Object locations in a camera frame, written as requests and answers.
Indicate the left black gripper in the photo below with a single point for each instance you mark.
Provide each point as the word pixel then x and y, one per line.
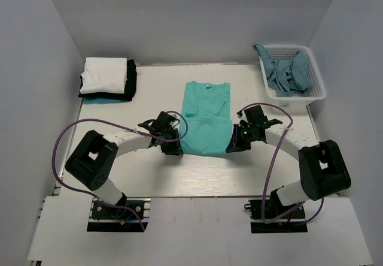
pixel 174 149

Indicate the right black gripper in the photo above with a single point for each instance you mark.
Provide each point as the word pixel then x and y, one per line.
pixel 236 144

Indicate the teal green t shirt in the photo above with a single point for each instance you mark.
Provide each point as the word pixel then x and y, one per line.
pixel 208 127

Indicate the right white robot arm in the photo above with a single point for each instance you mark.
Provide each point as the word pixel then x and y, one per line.
pixel 322 168

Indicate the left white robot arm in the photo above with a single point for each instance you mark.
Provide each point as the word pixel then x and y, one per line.
pixel 92 160

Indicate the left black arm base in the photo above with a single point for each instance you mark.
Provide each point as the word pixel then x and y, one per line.
pixel 112 220

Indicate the folded black t shirt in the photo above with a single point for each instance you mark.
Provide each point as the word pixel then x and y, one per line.
pixel 130 87

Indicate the grey blue crumpled t shirt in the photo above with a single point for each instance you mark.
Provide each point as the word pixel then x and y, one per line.
pixel 285 76

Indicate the white plastic basket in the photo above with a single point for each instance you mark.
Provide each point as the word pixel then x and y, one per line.
pixel 314 93

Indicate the folded teal t shirt bottom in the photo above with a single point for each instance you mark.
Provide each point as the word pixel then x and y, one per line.
pixel 100 101

